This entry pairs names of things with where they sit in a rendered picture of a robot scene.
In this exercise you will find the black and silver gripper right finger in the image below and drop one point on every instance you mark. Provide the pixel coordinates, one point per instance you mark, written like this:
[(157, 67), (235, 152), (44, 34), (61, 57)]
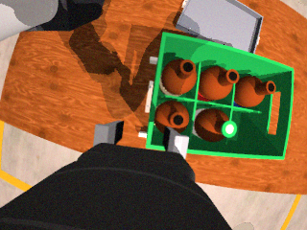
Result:
[(175, 142)]

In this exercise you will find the green bottle crate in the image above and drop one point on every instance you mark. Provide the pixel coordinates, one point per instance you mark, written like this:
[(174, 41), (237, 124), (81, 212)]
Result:
[(252, 138)]

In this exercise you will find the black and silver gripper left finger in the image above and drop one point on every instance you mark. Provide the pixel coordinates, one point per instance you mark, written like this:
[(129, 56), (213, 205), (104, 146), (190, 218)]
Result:
[(110, 133)]

